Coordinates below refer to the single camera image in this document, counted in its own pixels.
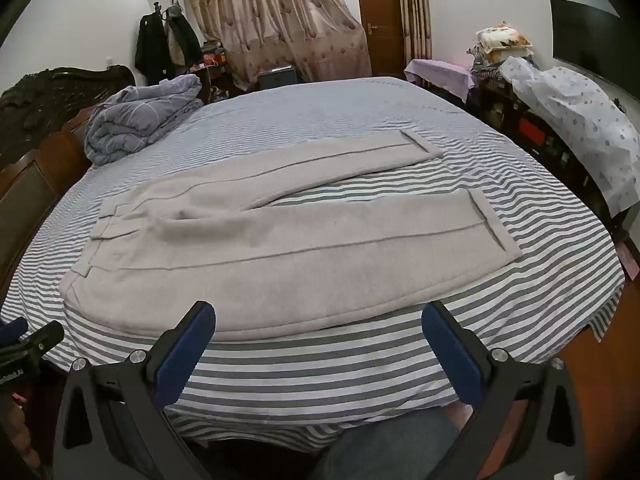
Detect dark storage box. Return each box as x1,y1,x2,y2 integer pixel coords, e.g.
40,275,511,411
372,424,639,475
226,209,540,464
258,65,302,92

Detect dark wooden headboard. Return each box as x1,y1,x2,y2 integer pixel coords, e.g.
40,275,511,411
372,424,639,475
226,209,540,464
0,65,137,301

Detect narrow brown curtain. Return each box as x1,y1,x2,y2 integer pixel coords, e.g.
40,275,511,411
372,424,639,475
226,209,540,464
395,0,433,86

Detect dark hanging jacket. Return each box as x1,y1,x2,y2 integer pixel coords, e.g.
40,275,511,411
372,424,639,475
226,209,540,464
165,4,203,68

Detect brown patterned curtain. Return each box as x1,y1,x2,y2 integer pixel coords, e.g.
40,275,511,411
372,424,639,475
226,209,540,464
179,0,373,93

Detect person's leg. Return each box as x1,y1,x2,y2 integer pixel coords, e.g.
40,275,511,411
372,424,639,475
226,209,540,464
307,407,461,480

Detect black hanging coat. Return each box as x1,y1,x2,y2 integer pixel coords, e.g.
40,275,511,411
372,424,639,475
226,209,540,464
134,10,176,86

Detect dark shelf cabinet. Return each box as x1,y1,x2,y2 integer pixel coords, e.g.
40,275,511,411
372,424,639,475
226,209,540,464
470,67,636,241

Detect floral pillow stack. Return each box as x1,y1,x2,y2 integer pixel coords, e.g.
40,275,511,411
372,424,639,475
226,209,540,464
467,22,536,66

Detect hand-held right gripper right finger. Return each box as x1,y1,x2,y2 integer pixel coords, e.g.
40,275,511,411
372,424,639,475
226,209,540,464
421,301,588,480

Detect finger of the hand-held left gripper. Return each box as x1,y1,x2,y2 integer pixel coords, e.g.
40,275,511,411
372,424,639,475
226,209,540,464
0,321,66,367
0,317,29,345

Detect white fleece towel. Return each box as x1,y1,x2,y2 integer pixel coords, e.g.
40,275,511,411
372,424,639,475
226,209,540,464
59,129,521,342

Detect white dotted cover cloth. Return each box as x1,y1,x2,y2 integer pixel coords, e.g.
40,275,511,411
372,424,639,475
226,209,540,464
500,56,640,218

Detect person's left hand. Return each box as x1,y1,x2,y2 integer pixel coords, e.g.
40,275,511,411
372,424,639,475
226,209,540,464
0,396,42,471

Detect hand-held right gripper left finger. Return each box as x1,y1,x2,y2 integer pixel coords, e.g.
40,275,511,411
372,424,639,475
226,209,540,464
52,301,217,480

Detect black television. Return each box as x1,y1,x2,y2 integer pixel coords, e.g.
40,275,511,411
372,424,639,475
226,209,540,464
550,0,640,96

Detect brown wooden door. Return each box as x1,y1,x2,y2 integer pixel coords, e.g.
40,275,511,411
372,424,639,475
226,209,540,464
353,0,405,78

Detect cluttered side table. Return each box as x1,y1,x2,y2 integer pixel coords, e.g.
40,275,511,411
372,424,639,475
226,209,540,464
197,40,236,103

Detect pink purple pillow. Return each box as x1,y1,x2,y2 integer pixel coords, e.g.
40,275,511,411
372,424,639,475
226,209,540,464
404,58,478,103

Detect folded blue-grey quilt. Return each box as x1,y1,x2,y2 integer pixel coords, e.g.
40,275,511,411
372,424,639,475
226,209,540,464
84,74,205,165

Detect grey striped bed sheet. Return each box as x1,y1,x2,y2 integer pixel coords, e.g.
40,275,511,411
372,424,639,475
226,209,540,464
0,77,626,461

